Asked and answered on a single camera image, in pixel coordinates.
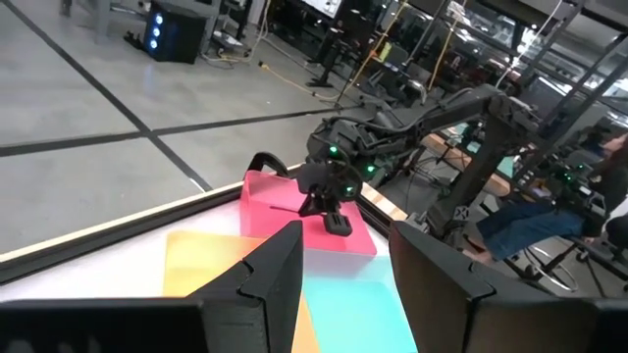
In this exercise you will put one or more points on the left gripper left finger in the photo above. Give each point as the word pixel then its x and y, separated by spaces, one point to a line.
pixel 265 294

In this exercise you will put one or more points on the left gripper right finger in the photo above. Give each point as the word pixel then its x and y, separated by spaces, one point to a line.
pixel 441 294

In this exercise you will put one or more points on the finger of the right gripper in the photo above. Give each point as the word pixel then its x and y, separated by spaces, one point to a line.
pixel 317 207
pixel 306 208

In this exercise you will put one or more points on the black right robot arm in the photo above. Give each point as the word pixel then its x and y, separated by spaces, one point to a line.
pixel 466 105

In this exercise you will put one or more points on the pink plastic tray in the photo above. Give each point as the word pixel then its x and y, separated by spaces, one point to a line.
pixel 275 230

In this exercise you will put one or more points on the orange plastic tray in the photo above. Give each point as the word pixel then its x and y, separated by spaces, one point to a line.
pixel 206 265

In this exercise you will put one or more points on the teal plastic tray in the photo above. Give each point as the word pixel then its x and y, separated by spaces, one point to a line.
pixel 353 314

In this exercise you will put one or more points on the person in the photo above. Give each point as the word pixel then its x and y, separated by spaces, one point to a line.
pixel 530 228

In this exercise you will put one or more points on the black tripod stand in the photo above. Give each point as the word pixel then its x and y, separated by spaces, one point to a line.
pixel 329 59

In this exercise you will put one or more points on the black office chair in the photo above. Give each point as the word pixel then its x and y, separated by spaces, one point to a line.
pixel 603 257

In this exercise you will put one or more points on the white lit monitor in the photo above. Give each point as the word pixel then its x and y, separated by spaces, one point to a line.
pixel 326 6

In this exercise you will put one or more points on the computer tower with blue lights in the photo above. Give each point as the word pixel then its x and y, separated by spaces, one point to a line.
pixel 181 34

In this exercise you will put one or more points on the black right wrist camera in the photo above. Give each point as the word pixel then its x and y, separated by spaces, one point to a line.
pixel 311 179

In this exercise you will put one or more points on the black arched frame clip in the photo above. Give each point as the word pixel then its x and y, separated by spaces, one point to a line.
pixel 267 156

